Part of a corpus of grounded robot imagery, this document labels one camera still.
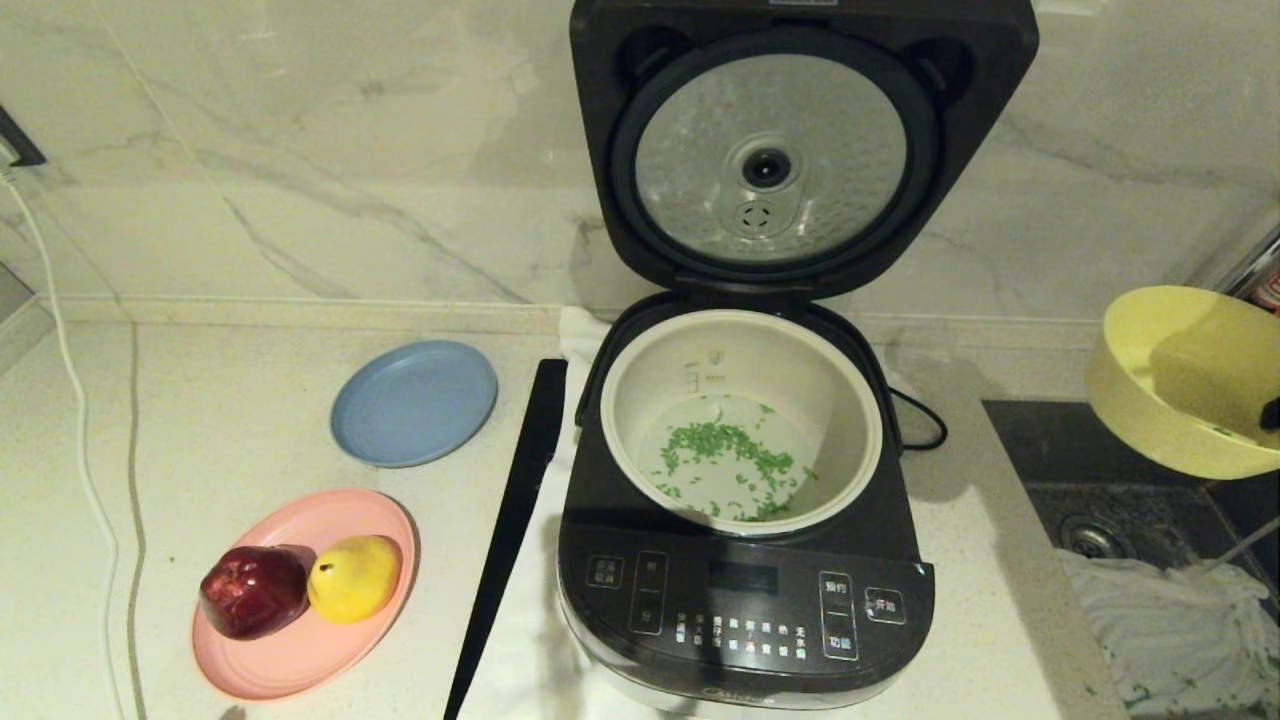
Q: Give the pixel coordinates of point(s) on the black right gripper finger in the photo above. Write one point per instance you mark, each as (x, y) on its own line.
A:
(1273, 415)

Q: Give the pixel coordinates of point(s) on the yellow bowl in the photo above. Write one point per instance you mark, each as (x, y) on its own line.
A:
(1130, 400)

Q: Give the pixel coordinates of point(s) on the green grains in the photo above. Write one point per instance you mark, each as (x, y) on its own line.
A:
(720, 440)

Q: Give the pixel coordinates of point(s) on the dark grey rice cooker lid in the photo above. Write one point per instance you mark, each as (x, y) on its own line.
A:
(770, 110)

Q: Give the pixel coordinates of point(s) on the white bowl with greens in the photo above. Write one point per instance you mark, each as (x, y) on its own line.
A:
(830, 400)

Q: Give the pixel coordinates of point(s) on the dark grey rice cooker base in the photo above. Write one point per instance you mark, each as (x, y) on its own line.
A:
(740, 600)

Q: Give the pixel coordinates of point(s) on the red orange bottle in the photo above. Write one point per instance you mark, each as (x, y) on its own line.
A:
(1270, 285)

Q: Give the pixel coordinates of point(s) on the chrome faucet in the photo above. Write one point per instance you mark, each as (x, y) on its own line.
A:
(1240, 265)

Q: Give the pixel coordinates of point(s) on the metal sink drain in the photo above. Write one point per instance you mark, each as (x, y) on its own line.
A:
(1092, 537)

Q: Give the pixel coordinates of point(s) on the steel sink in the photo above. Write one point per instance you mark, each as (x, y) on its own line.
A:
(1050, 450)

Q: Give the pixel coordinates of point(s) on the white crumpled cloth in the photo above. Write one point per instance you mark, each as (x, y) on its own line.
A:
(1170, 630)

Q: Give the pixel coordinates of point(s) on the black flat strip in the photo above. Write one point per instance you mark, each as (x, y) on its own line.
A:
(510, 540)

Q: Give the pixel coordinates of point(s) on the blue plate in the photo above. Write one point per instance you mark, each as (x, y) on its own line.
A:
(415, 403)

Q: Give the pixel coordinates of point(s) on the yellow pear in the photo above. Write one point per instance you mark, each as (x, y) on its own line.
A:
(354, 578)

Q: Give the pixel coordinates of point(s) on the pink plate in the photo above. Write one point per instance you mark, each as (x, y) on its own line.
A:
(300, 655)

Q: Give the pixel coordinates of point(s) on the red apple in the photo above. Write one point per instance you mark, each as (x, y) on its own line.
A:
(254, 592)

